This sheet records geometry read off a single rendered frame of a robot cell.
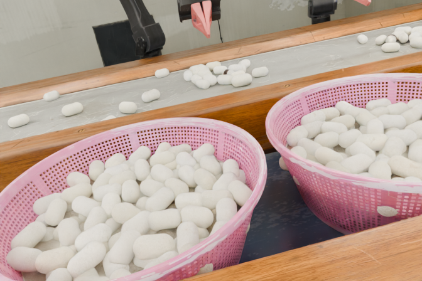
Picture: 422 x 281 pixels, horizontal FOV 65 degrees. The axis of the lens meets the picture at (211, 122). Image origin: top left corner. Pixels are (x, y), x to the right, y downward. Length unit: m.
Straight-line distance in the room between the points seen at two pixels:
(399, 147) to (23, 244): 0.37
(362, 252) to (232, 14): 2.63
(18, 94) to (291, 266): 0.77
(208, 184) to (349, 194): 0.13
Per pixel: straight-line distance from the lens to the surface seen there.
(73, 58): 2.71
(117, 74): 0.83
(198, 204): 0.33
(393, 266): 0.23
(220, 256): 0.27
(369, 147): 0.40
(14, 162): 0.51
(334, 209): 0.35
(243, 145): 0.37
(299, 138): 0.41
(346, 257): 0.23
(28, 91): 0.88
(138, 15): 1.04
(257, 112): 0.48
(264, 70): 0.65
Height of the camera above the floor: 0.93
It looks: 23 degrees down
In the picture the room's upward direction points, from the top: 10 degrees counter-clockwise
